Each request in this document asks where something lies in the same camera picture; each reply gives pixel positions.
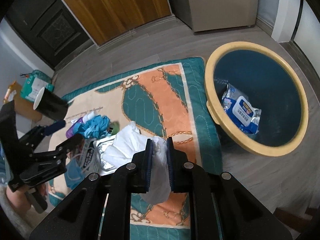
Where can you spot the purple small bottle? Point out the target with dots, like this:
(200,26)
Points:
(74,127)

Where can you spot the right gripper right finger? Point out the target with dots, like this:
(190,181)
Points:
(220,206)

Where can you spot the beige refrigerator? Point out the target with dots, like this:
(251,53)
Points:
(205,15)

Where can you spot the wooden cabinet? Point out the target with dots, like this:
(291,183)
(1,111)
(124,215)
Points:
(105,19)

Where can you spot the teal bin with yellow rim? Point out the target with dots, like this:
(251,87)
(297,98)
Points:
(271,85)

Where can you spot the blue wet wipes pack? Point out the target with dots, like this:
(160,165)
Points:
(238,108)

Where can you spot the black paper cup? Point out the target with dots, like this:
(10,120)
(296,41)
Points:
(50,105)

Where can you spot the teal crumpled cloth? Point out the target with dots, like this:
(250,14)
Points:
(95,128)

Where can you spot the blue face mask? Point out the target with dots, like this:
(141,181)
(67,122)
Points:
(73,175)

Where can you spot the white door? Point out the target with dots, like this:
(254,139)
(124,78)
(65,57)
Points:
(308,35)

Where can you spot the teal package on floor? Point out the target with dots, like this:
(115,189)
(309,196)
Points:
(33,83)

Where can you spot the teal orange quilted mat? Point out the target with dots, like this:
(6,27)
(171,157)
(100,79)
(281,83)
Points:
(166,100)

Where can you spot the silver foil wrapper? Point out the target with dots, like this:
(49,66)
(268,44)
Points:
(105,153)

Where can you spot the black white crumpled wrapper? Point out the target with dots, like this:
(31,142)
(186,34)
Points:
(87,158)

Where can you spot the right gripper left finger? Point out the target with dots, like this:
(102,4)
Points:
(99,207)

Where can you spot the black ornate door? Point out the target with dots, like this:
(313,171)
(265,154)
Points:
(47,27)

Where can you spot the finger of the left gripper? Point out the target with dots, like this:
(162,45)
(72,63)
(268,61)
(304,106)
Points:
(70,144)
(58,125)

